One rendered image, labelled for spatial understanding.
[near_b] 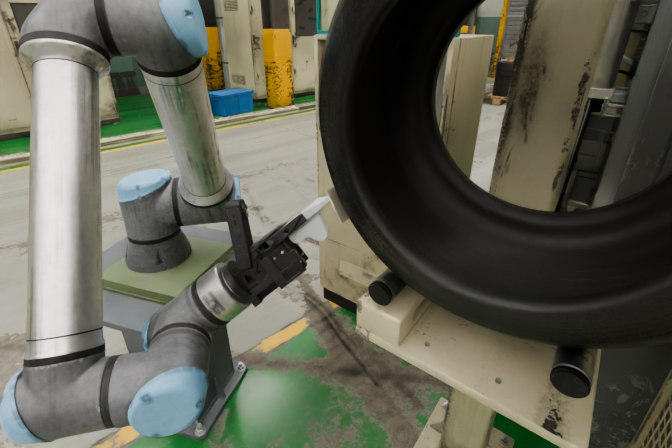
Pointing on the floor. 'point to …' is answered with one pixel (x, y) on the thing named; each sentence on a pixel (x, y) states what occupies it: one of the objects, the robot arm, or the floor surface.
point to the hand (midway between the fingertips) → (321, 199)
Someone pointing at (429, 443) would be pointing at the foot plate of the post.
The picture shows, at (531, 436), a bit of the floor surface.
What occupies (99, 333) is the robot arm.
